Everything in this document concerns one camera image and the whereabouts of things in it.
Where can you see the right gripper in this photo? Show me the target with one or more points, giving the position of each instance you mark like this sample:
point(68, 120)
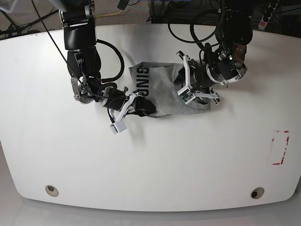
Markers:
point(106, 92)

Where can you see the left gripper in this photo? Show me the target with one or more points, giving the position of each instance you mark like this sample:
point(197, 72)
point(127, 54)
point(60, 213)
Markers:
point(225, 65)

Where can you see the grey T-shirt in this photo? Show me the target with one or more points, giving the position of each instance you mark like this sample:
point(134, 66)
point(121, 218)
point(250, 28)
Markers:
point(156, 82)

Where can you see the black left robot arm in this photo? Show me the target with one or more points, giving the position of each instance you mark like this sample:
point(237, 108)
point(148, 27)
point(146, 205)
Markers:
point(233, 33)

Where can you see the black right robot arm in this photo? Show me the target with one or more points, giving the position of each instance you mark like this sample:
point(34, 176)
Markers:
point(84, 63)

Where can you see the red tape rectangle marking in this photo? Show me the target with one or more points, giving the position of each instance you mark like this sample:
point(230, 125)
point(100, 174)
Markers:
point(278, 147)

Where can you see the white power strip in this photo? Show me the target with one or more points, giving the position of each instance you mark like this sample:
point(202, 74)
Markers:
point(269, 11)

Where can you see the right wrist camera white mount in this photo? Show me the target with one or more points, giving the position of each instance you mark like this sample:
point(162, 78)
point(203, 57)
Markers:
point(122, 113)

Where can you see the left table cable grommet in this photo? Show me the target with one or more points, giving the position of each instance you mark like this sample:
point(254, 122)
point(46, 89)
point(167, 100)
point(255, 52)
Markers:
point(51, 190)

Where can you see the table cable grommet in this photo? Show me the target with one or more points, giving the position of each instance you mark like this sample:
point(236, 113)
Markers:
point(257, 193)
point(51, 190)

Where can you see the right table cable grommet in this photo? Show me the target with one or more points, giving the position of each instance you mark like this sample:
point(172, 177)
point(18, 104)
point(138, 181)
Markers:
point(257, 193)

